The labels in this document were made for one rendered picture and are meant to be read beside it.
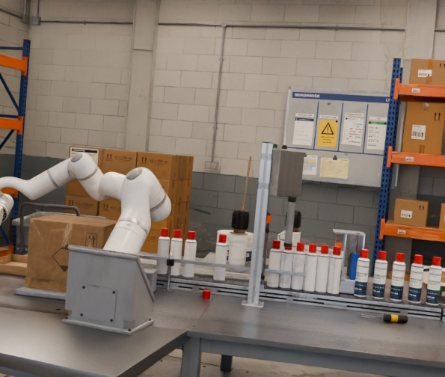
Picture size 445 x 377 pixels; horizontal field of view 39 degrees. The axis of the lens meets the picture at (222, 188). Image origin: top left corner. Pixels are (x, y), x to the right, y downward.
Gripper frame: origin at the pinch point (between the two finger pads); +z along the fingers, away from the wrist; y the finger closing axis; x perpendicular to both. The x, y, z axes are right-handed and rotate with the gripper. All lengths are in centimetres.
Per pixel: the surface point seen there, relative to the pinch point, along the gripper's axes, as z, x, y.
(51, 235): 14.3, 25.0, 5.8
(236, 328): 54, 95, -3
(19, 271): -13.6, 12.2, -24.5
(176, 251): -8, 78, -3
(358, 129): -397, 305, 10
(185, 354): 58, 78, -12
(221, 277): -1, 98, -8
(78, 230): 16.8, 34.8, 10.5
